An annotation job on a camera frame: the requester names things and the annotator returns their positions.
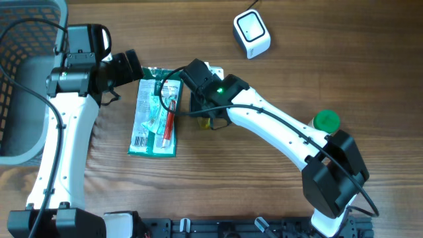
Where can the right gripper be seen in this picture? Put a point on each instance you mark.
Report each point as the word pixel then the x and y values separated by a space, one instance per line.
pixel 195 102

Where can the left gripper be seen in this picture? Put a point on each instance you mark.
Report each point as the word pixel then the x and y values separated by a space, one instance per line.
pixel 125 71

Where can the small yellow bottle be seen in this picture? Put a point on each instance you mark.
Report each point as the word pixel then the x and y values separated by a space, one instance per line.
pixel 204 123

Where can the green package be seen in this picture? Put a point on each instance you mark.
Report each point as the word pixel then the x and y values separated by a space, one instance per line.
pixel 151 136

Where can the red white tube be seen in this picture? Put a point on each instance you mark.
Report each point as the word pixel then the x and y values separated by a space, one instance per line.
pixel 168 124

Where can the green lid jar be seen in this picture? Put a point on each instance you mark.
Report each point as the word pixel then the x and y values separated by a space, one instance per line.
pixel 326 120

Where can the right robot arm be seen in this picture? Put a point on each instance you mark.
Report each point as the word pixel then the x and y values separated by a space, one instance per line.
pixel 332 169

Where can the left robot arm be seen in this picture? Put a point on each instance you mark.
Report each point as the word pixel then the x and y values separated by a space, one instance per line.
pixel 86 69

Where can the white barcode scanner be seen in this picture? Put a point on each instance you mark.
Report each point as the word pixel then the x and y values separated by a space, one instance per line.
pixel 251 33

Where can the dark grey mesh basket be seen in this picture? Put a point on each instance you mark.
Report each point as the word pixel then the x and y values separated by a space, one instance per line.
pixel 31 47

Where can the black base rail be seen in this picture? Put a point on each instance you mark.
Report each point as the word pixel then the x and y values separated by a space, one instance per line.
pixel 284 228

